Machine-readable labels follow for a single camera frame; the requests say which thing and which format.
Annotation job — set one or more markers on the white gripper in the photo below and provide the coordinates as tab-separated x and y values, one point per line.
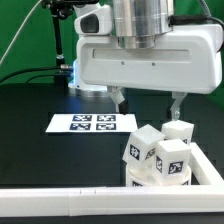
187	59

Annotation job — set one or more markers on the white round stool seat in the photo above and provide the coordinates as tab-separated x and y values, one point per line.
142	177

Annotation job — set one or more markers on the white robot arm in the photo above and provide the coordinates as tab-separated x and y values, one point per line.
142	44

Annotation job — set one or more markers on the white marker sheet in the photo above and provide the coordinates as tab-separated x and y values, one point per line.
92	123

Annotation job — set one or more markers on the white L-shaped fence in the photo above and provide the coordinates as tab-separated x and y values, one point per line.
206	196

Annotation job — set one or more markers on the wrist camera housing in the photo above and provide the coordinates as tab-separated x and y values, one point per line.
97	22

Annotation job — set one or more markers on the black camera stand pole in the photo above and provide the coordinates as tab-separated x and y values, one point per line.
61	10

